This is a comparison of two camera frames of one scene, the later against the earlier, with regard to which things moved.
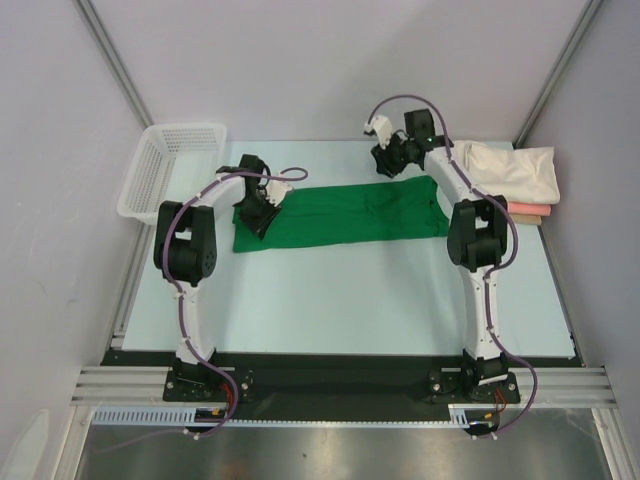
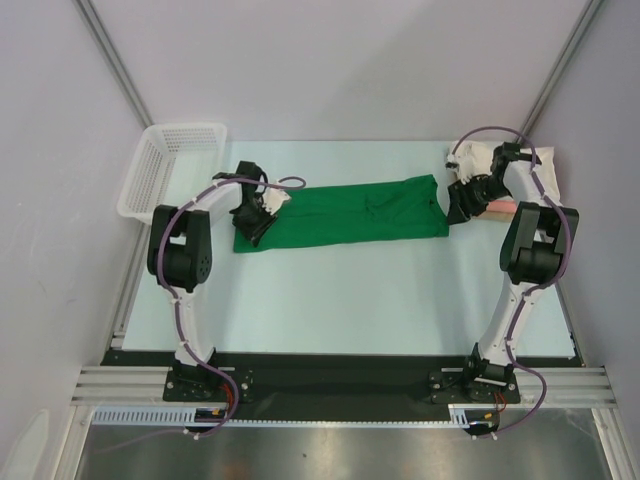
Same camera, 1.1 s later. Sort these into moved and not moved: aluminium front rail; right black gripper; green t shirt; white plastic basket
Moved: right black gripper
Not moved: green t shirt; white plastic basket; aluminium front rail
